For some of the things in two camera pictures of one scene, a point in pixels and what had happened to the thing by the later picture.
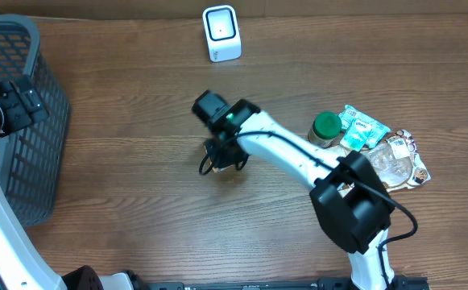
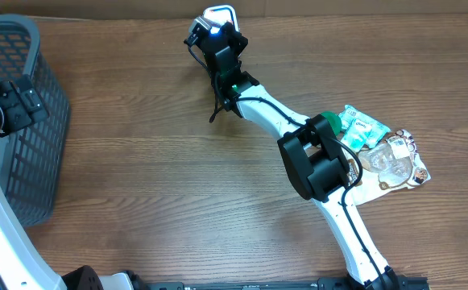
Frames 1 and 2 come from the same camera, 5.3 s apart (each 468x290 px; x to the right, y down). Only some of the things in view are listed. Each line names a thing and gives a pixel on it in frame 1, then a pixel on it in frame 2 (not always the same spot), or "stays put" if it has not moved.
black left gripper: (13, 95) stays put
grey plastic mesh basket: (32, 158) stays put
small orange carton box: (219, 169) → (219, 15)
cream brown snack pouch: (398, 162) stays put
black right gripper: (222, 159) → (235, 37)
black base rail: (403, 283) stays put
